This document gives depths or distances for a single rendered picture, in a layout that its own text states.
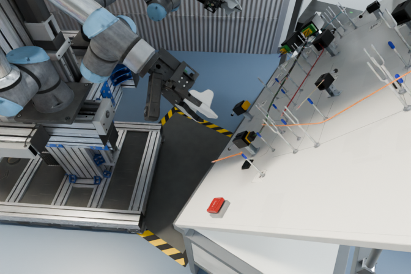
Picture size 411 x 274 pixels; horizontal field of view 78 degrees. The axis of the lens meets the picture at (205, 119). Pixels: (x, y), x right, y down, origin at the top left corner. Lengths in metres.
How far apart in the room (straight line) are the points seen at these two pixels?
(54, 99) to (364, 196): 1.02
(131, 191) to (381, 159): 1.61
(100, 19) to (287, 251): 1.02
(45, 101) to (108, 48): 0.55
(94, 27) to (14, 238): 1.95
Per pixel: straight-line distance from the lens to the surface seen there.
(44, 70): 1.06
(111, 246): 2.05
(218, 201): 0.82
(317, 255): 1.20
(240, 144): 0.92
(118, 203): 1.91
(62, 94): 1.12
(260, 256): 1.13
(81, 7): 0.79
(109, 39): 0.62
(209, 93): 0.62
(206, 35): 3.24
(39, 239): 2.28
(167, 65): 0.64
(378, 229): 0.51
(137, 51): 0.60
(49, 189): 2.16
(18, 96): 0.98
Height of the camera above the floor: 1.89
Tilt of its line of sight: 49 degrees down
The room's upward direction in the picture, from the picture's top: straight up
